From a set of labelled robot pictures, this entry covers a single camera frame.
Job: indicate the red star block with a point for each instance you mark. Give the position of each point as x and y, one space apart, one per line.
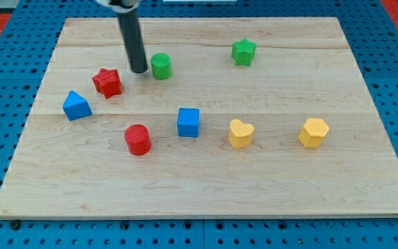
107 82

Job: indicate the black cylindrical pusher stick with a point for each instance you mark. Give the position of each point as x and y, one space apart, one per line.
132 37

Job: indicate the green cylinder block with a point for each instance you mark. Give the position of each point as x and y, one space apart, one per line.
161 66

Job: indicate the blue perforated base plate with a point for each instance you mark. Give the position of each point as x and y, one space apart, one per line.
27 44

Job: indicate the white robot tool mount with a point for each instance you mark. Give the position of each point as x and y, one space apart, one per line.
120 6

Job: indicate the red cylinder block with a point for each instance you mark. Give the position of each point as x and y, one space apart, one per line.
137 139

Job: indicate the blue cube block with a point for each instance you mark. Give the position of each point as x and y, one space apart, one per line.
188 122

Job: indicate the yellow heart block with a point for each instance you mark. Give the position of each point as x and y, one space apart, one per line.
240 134

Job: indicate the yellow hexagon block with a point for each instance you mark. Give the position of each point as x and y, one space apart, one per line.
313 133

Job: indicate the wooden board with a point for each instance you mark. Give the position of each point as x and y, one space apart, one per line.
303 68

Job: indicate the green star block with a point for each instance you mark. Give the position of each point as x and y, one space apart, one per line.
243 52

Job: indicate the blue triangle block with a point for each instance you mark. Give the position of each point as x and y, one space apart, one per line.
76 107

